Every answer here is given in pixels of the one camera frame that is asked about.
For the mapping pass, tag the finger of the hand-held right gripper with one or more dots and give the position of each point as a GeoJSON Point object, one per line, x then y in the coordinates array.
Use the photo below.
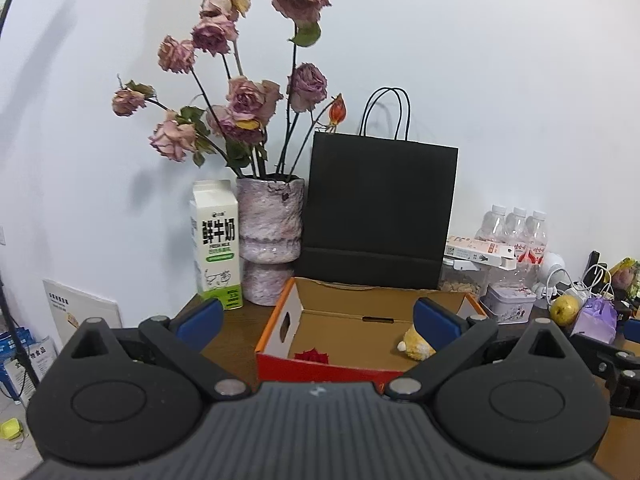
{"type": "Point", "coordinates": [607, 360]}
{"type": "Point", "coordinates": [632, 330]}

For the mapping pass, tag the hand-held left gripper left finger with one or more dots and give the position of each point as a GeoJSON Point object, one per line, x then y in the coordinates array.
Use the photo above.
{"type": "Point", "coordinates": [200, 321]}

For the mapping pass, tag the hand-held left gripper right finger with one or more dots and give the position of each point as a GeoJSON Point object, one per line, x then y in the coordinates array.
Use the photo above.
{"type": "Point", "coordinates": [435, 322]}

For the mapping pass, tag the yellow plush toy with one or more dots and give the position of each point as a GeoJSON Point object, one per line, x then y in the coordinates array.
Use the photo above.
{"type": "Point", "coordinates": [417, 345]}

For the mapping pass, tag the orange cardboard box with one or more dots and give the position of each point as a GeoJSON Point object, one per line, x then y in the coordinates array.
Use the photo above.
{"type": "Point", "coordinates": [350, 325]}

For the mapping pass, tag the red fabric flower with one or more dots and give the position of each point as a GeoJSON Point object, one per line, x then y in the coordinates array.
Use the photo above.
{"type": "Point", "coordinates": [312, 355]}

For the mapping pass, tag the purple plastic bag pack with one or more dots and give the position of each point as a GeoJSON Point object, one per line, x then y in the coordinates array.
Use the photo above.
{"type": "Point", "coordinates": [595, 317]}

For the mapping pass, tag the clear plastic snack container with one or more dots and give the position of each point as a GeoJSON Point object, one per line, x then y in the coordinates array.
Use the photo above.
{"type": "Point", "coordinates": [462, 282]}

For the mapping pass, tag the small yellow wrapped bouquet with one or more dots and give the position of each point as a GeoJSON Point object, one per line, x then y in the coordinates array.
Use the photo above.
{"type": "Point", "coordinates": [627, 277]}

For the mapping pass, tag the white green milk carton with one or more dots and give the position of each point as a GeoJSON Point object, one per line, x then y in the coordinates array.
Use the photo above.
{"type": "Point", "coordinates": [217, 260]}

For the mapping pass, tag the small printed tin box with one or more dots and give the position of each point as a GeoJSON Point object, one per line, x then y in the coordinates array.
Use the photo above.
{"type": "Point", "coordinates": [507, 305]}

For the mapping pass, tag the black charger plug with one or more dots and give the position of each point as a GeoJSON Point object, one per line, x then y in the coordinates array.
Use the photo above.
{"type": "Point", "coordinates": [593, 265]}

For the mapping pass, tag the long white carton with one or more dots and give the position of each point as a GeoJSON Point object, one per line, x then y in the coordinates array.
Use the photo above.
{"type": "Point", "coordinates": [475, 250]}

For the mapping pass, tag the small white round fan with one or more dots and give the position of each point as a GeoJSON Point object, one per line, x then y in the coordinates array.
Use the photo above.
{"type": "Point", "coordinates": [552, 262]}

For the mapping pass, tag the clear water bottle red label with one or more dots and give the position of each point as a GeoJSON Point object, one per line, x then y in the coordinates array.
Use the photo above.
{"type": "Point", "coordinates": [517, 227]}
{"type": "Point", "coordinates": [537, 235]}
{"type": "Point", "coordinates": [492, 225]}

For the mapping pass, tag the white board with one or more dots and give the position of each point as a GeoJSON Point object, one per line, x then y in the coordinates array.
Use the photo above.
{"type": "Point", "coordinates": [85, 310]}

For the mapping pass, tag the pink mottled vase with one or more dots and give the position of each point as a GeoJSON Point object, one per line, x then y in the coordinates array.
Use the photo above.
{"type": "Point", "coordinates": [270, 220]}

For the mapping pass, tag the black paper bag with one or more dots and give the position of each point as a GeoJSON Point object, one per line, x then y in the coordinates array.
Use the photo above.
{"type": "Point", "coordinates": [375, 200]}

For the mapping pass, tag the black stand pole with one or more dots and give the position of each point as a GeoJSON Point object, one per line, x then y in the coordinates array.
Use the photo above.
{"type": "Point", "coordinates": [20, 346]}

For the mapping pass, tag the blue white packets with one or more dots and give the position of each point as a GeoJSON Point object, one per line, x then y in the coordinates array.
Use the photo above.
{"type": "Point", "coordinates": [20, 360]}

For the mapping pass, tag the small yellow object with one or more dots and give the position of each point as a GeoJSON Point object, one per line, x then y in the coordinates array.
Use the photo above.
{"type": "Point", "coordinates": [10, 429]}

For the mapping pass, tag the bunch of dried pink roses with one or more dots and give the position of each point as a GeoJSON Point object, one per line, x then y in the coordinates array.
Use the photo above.
{"type": "Point", "coordinates": [245, 97]}

